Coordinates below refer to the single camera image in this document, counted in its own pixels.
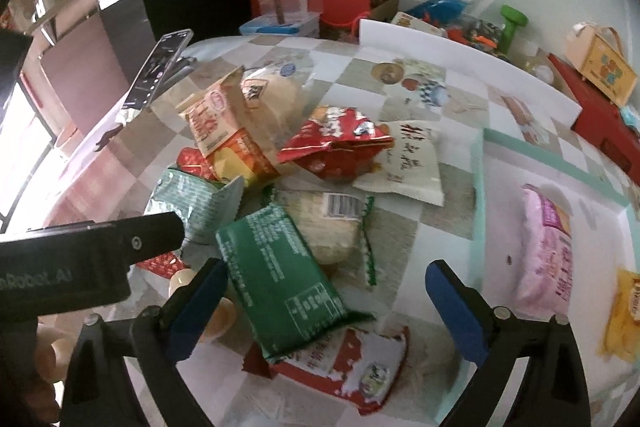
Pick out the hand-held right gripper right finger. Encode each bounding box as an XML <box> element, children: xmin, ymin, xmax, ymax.
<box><xmin>425</xmin><ymin>259</ymin><xmax>592</xmax><ymax>427</ymax></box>

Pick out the crinkled red snack packet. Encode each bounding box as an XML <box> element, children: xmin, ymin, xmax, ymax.
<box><xmin>276</xmin><ymin>106</ymin><xmax>396</xmax><ymax>184</ymax></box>

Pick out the small dark red snack packet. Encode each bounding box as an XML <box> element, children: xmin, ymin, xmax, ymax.
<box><xmin>176</xmin><ymin>147</ymin><xmax>222</xmax><ymax>184</ymax></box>

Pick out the flat red box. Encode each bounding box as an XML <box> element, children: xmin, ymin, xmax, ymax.
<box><xmin>546</xmin><ymin>53</ymin><xmax>640</xmax><ymax>186</ymax></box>

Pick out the open cardboard box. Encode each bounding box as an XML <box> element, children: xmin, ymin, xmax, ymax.
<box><xmin>358</xmin><ymin>0</ymin><xmax>556</xmax><ymax>88</ymax></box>

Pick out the white printed card box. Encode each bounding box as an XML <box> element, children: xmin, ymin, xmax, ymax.
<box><xmin>390</xmin><ymin>11</ymin><xmax>447</xmax><ymax>38</ymax></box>

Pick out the clear plastic container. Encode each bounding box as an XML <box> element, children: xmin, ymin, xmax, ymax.
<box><xmin>238</xmin><ymin>14</ymin><xmax>322</xmax><ymax>40</ymax></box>

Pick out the dark green snack packet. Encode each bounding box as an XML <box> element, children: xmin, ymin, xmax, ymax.
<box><xmin>215</xmin><ymin>202</ymin><xmax>377</xmax><ymax>364</ymax></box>

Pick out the white packet with black calligraphy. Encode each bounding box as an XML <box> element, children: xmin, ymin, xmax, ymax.
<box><xmin>352</xmin><ymin>121</ymin><xmax>447</xmax><ymax>208</ymax></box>

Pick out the yellow snack packet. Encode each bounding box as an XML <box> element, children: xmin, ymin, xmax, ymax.
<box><xmin>599</xmin><ymin>268</ymin><xmax>640</xmax><ymax>364</ymax></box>

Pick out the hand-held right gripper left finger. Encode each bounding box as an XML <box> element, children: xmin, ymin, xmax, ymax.
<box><xmin>59</xmin><ymin>257</ymin><xmax>229</xmax><ymax>427</ymax></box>

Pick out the pink snack packet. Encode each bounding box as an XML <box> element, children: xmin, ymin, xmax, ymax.
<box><xmin>514</xmin><ymin>183</ymin><xmax>574</xmax><ymax>314</ymax></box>

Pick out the beige carry box with handle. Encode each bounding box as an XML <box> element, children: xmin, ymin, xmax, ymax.
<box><xmin>565</xmin><ymin>21</ymin><xmax>640</xmax><ymax>108</ymax></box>

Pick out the pile of small toys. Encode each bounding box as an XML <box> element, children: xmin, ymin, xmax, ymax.
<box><xmin>446</xmin><ymin>18</ymin><xmax>512</xmax><ymax>58</ymax></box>

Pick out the clear bread bag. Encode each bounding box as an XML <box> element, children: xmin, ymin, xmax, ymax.
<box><xmin>240</xmin><ymin>61</ymin><xmax>322</xmax><ymax>134</ymax></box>

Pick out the red and white snack packet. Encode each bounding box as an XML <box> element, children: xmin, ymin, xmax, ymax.
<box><xmin>242</xmin><ymin>324</ymin><xmax>412</xmax><ymax>414</ymax></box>

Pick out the clear green-edged noodle packet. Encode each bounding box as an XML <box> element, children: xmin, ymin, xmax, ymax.
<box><xmin>264</xmin><ymin>188</ymin><xmax>377</xmax><ymax>289</ymax></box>

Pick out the white tray with teal rim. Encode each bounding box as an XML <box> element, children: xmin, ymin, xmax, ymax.
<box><xmin>470</xmin><ymin>126</ymin><xmax>640</xmax><ymax>427</ymax></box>

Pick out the blue bottle with white cap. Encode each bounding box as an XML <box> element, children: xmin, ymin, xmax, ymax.
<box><xmin>404</xmin><ymin>0</ymin><xmax>474</xmax><ymax>26</ymax></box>

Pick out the smartphone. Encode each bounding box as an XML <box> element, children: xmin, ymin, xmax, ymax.
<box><xmin>121</xmin><ymin>28</ymin><xmax>195</xmax><ymax>111</ymax></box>

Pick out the checkered tablecloth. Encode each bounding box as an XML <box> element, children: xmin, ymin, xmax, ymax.
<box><xmin>40</xmin><ymin>32</ymin><xmax>640</xmax><ymax>427</ymax></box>

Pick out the pale green snack packet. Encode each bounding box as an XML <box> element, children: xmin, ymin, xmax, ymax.
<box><xmin>144</xmin><ymin>166</ymin><xmax>246</xmax><ymax>249</ymax></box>

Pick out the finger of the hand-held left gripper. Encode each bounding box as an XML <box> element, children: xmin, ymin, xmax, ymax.
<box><xmin>120</xmin><ymin>212</ymin><xmax>186</xmax><ymax>266</ymax></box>

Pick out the green dumbbell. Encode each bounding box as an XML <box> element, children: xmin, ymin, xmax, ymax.
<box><xmin>499</xmin><ymin>4</ymin><xmax>531</xmax><ymax>54</ymax></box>

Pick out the person's left hand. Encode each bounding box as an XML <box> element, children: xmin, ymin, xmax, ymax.
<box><xmin>0</xmin><ymin>323</ymin><xmax>77</xmax><ymax>427</ymax></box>

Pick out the orange and beige cracker pack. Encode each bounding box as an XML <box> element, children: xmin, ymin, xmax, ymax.
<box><xmin>176</xmin><ymin>67</ymin><xmax>282</xmax><ymax>188</ymax></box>

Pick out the clear round bottle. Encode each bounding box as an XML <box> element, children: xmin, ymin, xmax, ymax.
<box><xmin>529</xmin><ymin>61</ymin><xmax>557</xmax><ymax>86</ymax></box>

